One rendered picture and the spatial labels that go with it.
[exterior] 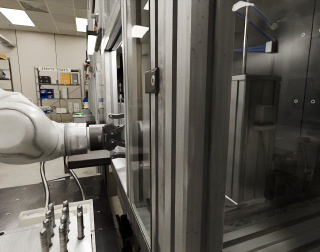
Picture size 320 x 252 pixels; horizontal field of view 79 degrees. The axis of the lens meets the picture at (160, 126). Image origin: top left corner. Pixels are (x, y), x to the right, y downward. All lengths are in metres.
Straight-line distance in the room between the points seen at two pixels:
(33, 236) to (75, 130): 0.28
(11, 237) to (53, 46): 8.06
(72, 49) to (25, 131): 7.93
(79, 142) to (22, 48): 7.96
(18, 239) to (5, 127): 0.16
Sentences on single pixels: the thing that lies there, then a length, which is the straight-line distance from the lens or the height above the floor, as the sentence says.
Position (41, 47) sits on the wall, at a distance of 8.36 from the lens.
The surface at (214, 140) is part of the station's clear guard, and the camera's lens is 0.16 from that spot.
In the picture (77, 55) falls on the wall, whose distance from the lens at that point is 8.22.
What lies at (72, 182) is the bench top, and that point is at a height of 0.68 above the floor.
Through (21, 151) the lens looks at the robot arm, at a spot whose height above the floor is 1.04.
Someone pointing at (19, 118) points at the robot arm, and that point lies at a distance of 0.37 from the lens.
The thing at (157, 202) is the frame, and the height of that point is 0.99.
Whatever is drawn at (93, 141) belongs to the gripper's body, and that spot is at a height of 1.00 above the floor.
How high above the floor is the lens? 1.12
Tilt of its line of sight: 9 degrees down
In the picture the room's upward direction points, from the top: straight up
